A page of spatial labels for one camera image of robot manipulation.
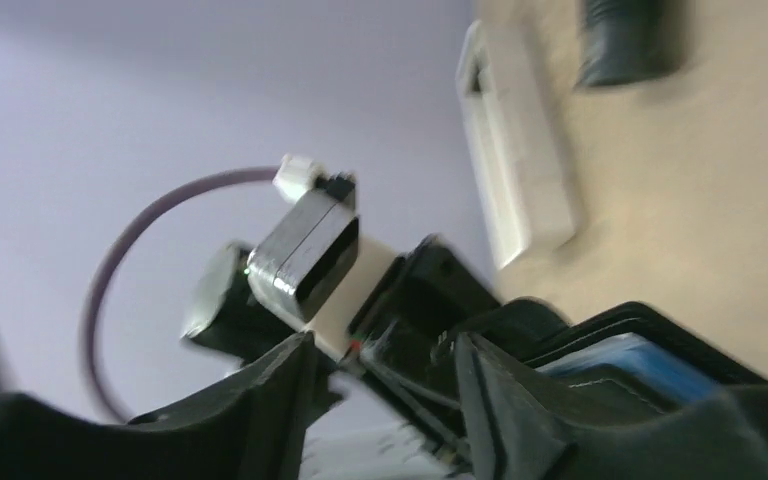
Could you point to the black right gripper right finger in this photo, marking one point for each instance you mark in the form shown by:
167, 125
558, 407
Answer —
522, 424

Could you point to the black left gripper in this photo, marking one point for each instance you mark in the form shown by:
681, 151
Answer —
390, 322

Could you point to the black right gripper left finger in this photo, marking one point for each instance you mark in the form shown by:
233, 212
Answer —
250, 425

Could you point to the black card holder wallet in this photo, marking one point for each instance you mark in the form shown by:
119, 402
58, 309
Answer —
642, 342

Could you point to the white plastic tray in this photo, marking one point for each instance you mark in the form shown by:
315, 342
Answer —
519, 150

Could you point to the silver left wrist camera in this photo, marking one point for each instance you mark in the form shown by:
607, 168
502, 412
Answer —
295, 269

